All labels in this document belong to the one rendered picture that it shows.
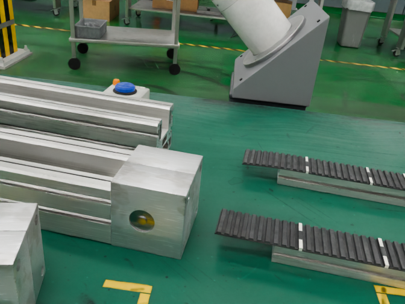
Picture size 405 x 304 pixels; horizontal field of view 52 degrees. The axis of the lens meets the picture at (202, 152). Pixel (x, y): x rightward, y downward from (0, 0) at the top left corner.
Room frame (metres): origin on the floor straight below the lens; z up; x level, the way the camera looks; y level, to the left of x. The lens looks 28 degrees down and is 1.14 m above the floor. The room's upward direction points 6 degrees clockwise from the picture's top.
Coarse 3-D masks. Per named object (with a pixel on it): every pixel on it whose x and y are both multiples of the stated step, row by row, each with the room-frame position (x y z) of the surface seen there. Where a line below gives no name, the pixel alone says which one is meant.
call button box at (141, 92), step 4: (112, 84) 0.82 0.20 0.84; (108, 88) 0.79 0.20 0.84; (112, 88) 0.79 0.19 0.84; (136, 88) 0.81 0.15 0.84; (140, 88) 0.81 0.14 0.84; (144, 88) 0.81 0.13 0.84; (108, 92) 0.77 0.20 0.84; (112, 92) 0.77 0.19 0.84; (116, 92) 0.76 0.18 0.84; (120, 92) 0.77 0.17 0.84; (132, 92) 0.77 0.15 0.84; (136, 92) 0.78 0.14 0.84; (140, 92) 0.79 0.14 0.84; (144, 92) 0.79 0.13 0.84; (148, 92) 0.81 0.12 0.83; (132, 96) 0.76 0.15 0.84; (136, 96) 0.76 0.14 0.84; (140, 96) 0.77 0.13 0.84; (144, 96) 0.78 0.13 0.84; (148, 96) 0.81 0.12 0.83
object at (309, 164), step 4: (304, 160) 0.62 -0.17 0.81; (308, 160) 0.62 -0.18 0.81; (312, 160) 0.62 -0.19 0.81; (304, 164) 0.61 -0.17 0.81; (308, 164) 0.60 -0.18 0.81; (312, 164) 0.61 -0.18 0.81; (304, 168) 0.59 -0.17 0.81; (308, 168) 0.59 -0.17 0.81; (312, 168) 0.59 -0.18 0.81; (304, 172) 0.58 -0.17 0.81; (308, 172) 0.58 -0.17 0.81; (312, 172) 0.58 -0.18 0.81
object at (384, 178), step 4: (380, 172) 0.60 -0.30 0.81; (384, 172) 0.61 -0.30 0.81; (380, 176) 0.59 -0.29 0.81; (384, 176) 0.59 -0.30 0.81; (388, 176) 0.59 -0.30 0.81; (380, 180) 0.58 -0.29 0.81; (384, 180) 0.58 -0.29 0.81; (388, 180) 0.58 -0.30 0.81; (384, 184) 0.56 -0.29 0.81; (388, 184) 0.57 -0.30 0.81; (392, 184) 0.57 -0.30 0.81; (392, 188) 0.56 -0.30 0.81
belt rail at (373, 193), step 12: (288, 180) 0.59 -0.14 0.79; (300, 180) 0.59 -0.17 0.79; (312, 180) 0.58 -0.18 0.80; (324, 180) 0.58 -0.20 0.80; (336, 180) 0.58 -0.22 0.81; (336, 192) 0.57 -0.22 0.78; (348, 192) 0.57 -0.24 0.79; (360, 192) 0.57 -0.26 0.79; (372, 192) 0.57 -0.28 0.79; (384, 192) 0.56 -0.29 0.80; (396, 192) 0.56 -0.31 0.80; (396, 204) 0.56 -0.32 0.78
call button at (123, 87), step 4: (116, 84) 0.78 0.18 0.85; (120, 84) 0.78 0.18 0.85; (124, 84) 0.78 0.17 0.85; (128, 84) 0.79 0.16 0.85; (132, 84) 0.79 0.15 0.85; (116, 88) 0.77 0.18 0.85; (120, 88) 0.77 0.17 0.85; (124, 88) 0.77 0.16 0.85; (128, 88) 0.77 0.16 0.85; (132, 88) 0.77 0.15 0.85; (124, 92) 0.76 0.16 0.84; (128, 92) 0.77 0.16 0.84
